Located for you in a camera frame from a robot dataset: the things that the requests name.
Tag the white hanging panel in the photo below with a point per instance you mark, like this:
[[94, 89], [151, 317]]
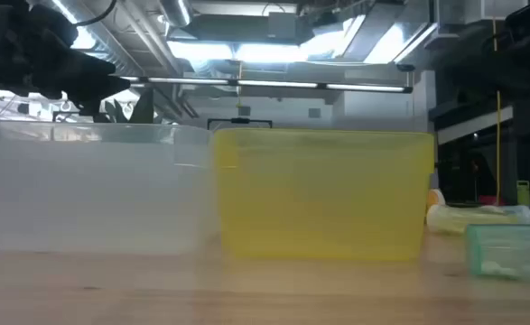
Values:
[[504, 9]]

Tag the green leafy plant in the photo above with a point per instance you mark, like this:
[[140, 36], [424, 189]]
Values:
[[145, 110]]

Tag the black rectangular frame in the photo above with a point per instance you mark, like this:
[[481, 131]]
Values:
[[239, 120]]

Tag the teal medicine bottle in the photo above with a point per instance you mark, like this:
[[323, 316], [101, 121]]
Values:
[[508, 246]]

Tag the yellow-green medicine bottle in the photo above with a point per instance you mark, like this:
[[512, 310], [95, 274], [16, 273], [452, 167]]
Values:
[[467, 219]]

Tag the orange medicine bottle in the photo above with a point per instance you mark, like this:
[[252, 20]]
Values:
[[435, 198]]

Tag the grey wall plate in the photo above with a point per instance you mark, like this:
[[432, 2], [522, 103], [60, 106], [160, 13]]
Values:
[[314, 113], [244, 111]]

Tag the lime green canister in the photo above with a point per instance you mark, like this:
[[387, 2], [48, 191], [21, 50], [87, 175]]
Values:
[[523, 194]]

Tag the long ceiling light bar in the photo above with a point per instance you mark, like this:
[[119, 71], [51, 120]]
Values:
[[273, 84]]

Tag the yellow plastic bin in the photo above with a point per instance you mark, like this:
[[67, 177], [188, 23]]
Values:
[[323, 198]]

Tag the red low container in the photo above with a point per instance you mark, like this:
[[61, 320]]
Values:
[[490, 200]]

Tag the clear plastic bin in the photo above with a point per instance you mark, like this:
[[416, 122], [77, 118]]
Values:
[[97, 194]]

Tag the silver round air duct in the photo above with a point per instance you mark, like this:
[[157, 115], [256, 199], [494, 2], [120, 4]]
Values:
[[176, 11]]

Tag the grey ceiling box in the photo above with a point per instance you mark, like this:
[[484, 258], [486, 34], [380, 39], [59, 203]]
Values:
[[281, 25]]

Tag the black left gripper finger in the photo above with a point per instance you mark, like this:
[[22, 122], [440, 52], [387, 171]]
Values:
[[90, 65], [93, 90]]

